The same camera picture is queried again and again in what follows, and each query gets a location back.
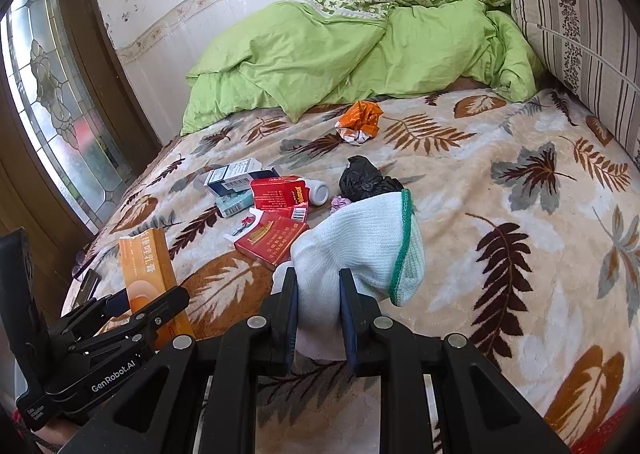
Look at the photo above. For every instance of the blue and white box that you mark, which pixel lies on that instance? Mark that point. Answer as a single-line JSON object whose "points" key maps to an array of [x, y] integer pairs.
{"points": [[230, 176]]}

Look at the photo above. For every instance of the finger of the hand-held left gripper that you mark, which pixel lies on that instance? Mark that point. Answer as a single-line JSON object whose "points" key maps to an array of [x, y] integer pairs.
{"points": [[117, 303], [167, 298]]}

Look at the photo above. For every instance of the crumpled orange wrapper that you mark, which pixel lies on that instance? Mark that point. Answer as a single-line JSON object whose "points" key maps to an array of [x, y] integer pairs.
{"points": [[361, 118]]}

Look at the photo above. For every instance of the striped floral cushion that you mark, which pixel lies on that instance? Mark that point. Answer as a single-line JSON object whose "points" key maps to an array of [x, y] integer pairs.
{"points": [[575, 23]]}

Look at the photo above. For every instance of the red flat box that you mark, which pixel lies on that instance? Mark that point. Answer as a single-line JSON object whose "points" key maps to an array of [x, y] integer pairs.
{"points": [[272, 244], [275, 194]]}

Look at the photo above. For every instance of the orange cardboard box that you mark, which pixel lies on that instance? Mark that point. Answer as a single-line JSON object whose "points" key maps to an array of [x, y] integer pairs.
{"points": [[150, 264]]}

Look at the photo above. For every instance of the white knit glove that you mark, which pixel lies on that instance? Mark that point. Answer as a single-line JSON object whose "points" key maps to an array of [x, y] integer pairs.
{"points": [[350, 244]]}

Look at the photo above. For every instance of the stained glass window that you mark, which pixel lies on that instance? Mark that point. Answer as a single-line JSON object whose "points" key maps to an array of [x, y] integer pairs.
{"points": [[47, 98]]}

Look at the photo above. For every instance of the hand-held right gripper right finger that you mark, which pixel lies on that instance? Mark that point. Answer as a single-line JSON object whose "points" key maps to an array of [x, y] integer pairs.
{"points": [[347, 324]]}

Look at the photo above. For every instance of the crumpled pink wrapper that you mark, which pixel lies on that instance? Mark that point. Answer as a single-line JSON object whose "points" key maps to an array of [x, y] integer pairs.
{"points": [[340, 204]]}

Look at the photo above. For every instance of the green duvet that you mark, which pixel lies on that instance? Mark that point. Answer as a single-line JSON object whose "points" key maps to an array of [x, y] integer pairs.
{"points": [[320, 43]]}

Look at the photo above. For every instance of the white plastic bottle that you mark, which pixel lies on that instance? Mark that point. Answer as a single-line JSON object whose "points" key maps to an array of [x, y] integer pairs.
{"points": [[318, 193]]}

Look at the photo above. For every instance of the teal tissue packet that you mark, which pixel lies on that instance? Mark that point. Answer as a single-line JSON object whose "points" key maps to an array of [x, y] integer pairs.
{"points": [[232, 204]]}

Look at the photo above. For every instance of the person's left forearm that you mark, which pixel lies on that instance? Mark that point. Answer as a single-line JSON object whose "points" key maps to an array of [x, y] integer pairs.
{"points": [[55, 439]]}

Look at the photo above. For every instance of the small red white packet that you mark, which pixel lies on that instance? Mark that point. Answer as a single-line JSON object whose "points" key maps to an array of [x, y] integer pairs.
{"points": [[248, 223]]}

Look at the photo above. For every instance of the black plastic bag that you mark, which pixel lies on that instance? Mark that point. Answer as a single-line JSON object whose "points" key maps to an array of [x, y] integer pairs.
{"points": [[360, 178]]}

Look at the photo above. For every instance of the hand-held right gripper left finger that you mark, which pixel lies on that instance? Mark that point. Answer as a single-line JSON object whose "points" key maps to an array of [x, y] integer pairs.
{"points": [[293, 324]]}

